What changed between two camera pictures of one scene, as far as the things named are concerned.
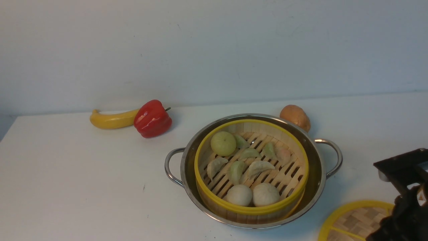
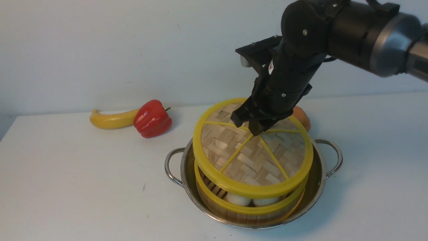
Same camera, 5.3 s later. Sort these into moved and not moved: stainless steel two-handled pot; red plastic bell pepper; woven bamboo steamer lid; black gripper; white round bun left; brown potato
Moved: woven bamboo steamer lid; black gripper
Not moved: red plastic bell pepper; white round bun left; brown potato; stainless steel two-handled pot
